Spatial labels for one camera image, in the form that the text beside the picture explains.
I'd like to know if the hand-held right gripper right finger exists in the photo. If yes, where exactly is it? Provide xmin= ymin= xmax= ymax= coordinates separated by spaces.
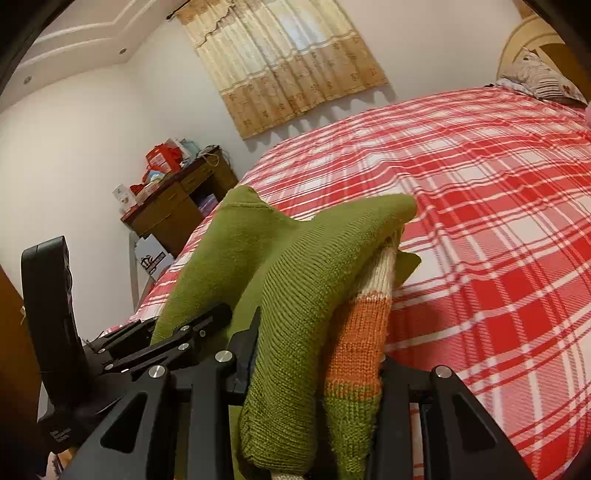
xmin=368 ymin=355 xmax=542 ymax=480

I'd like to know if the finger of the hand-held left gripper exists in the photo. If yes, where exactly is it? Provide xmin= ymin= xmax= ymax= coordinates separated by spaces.
xmin=99 ymin=302 xmax=233 ymax=352
xmin=97 ymin=329 xmax=220 ymax=376

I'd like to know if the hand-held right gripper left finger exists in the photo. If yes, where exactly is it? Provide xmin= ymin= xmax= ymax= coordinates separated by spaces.
xmin=60 ymin=306 xmax=264 ymax=480

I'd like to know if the green orange cream knitted sweater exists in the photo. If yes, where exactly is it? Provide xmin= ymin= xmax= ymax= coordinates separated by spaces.
xmin=150 ymin=185 xmax=423 ymax=480

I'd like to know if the brown wooden door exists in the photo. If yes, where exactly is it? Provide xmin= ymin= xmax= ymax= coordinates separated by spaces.
xmin=0 ymin=267 xmax=45 ymax=446

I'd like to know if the white blue cardboard box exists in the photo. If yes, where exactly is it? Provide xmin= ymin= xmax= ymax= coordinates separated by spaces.
xmin=136 ymin=234 xmax=175 ymax=278

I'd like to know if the brown wooden desk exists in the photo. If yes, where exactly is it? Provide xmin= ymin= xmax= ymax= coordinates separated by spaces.
xmin=121 ymin=147 xmax=239 ymax=259

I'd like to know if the white picture box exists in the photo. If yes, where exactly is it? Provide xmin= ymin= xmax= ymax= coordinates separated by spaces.
xmin=112 ymin=184 xmax=137 ymax=208

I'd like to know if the red gift bag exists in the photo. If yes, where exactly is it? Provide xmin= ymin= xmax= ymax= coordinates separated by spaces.
xmin=145 ymin=144 xmax=184 ymax=174

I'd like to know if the red white plaid blanket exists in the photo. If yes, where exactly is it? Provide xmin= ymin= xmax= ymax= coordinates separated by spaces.
xmin=104 ymin=85 xmax=591 ymax=480

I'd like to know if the beige floral curtain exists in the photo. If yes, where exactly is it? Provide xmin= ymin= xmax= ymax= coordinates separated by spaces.
xmin=178 ymin=0 xmax=390 ymax=140

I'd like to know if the dark curtain rod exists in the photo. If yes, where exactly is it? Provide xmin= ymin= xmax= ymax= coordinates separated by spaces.
xmin=166 ymin=0 xmax=197 ymax=20

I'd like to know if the patterned grey pillow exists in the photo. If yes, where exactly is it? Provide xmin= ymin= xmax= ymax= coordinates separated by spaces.
xmin=496 ymin=48 xmax=588 ymax=107

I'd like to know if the cream wooden headboard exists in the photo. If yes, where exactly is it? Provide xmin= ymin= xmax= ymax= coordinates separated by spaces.
xmin=496 ymin=13 xmax=591 ymax=103

